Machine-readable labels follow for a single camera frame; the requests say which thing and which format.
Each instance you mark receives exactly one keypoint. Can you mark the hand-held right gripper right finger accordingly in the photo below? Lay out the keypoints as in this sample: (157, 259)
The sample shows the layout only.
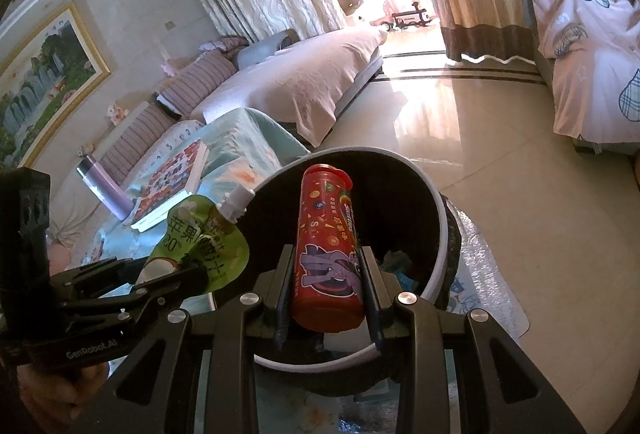
(372, 309)

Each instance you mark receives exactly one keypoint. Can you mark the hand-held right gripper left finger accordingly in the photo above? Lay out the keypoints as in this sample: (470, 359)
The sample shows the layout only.
(285, 304)

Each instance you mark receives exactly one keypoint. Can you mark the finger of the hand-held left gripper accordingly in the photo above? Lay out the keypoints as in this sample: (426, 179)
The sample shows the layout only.
(100, 271)
(170, 279)

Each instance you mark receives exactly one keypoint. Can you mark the green juice pouch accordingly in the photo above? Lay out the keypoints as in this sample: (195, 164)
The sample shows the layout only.
(210, 234)

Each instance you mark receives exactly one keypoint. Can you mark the red candy tube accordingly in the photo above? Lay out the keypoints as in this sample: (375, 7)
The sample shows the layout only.
(325, 224)

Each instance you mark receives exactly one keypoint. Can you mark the black trash bin white rim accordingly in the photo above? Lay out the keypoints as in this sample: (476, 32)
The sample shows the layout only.
(400, 214)

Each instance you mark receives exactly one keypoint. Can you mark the person's left hand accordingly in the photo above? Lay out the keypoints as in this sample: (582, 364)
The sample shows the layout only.
(60, 394)

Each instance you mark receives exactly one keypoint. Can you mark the purple thermos bottle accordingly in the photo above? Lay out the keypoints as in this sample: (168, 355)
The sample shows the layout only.
(107, 189)

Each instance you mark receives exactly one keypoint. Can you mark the small plush toy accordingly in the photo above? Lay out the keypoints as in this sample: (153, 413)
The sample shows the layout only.
(87, 148)

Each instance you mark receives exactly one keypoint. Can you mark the red cover book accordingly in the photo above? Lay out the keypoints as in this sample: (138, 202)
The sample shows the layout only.
(170, 174)

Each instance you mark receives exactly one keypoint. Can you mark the silver foil floor mat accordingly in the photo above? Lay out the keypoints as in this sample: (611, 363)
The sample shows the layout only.
(490, 274)

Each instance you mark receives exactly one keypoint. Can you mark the striped sofa cushion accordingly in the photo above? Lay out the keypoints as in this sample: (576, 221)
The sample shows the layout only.
(200, 81)
(135, 144)

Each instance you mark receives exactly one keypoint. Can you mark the white plush toy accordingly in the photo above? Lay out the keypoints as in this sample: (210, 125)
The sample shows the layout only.
(117, 113)

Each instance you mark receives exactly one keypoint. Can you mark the gold framed landscape painting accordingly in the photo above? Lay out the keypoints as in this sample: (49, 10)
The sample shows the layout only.
(45, 84)

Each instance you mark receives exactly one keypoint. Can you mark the teal floral tablecloth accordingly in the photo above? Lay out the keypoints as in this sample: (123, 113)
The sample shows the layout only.
(250, 129)

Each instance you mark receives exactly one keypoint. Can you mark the pink plush toy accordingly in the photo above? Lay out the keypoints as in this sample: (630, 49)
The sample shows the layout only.
(170, 67)

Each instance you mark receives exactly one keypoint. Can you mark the pink covered sofa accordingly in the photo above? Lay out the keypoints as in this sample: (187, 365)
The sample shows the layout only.
(300, 79)

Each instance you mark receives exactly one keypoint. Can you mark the purple patterned cloth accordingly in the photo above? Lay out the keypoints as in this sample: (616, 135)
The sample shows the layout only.
(225, 45)

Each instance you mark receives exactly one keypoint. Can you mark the grey pillow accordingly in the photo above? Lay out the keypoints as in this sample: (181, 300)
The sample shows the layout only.
(265, 49)

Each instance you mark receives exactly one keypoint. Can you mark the toy train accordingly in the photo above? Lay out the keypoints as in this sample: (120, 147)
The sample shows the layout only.
(410, 18)

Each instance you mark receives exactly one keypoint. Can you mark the pink printed quilt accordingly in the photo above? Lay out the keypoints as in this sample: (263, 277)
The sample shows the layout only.
(590, 39)

